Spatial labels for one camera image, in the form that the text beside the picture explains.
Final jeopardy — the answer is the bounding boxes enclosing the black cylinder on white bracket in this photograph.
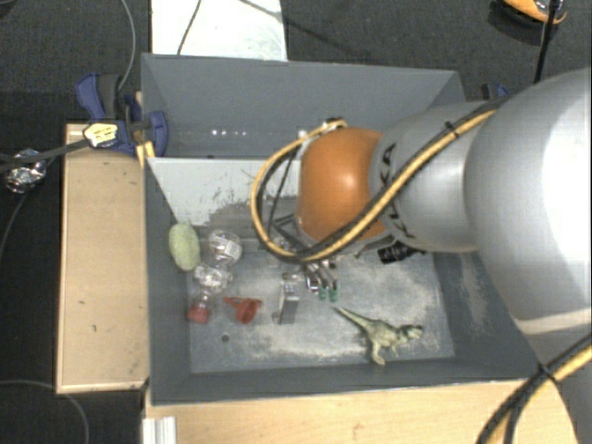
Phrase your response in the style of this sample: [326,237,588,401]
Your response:
[353,240,414,264]

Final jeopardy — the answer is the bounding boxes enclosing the green toy dinosaur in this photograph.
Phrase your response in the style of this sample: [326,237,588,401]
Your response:
[332,306,425,367]

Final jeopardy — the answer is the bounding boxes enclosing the grey metal bin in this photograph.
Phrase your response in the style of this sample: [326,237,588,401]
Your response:
[138,52,540,405]

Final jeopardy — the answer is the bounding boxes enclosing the pale wood board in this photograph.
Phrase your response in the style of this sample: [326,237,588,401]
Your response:
[55,122,152,395]

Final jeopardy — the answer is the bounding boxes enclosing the clear plastic bottle red cap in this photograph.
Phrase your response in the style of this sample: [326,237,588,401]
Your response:
[186,228,244,326]

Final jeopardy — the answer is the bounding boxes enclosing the pale green oval sponge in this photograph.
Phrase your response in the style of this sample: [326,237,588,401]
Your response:
[167,220,202,273]

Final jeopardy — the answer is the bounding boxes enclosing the red plastic funnel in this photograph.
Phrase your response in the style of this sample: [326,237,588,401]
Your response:
[222,295,264,326]

